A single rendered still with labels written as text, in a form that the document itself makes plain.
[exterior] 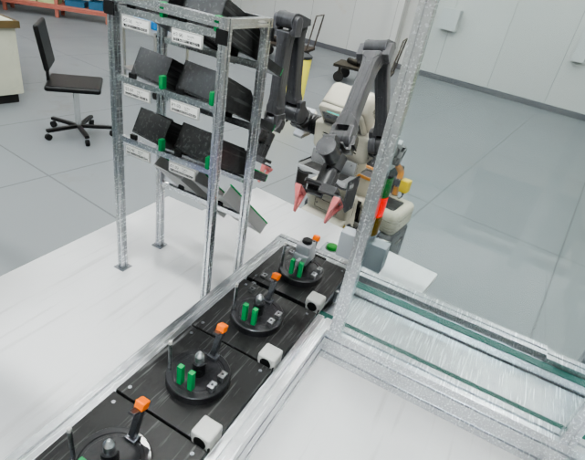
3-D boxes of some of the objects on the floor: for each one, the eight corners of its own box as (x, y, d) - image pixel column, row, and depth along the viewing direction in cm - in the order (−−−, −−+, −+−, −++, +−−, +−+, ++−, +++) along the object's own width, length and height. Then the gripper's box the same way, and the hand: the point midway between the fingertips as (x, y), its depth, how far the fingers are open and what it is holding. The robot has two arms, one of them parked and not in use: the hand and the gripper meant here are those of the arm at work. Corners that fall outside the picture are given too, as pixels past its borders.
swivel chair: (94, 120, 484) (87, 18, 433) (126, 141, 450) (122, 33, 399) (29, 128, 440) (14, 15, 389) (59, 151, 406) (47, 31, 355)
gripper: (355, 182, 131) (333, 229, 129) (312, 167, 136) (290, 213, 133) (352, 172, 125) (329, 222, 122) (307, 157, 130) (284, 204, 127)
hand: (309, 214), depth 128 cm, fingers open, 9 cm apart
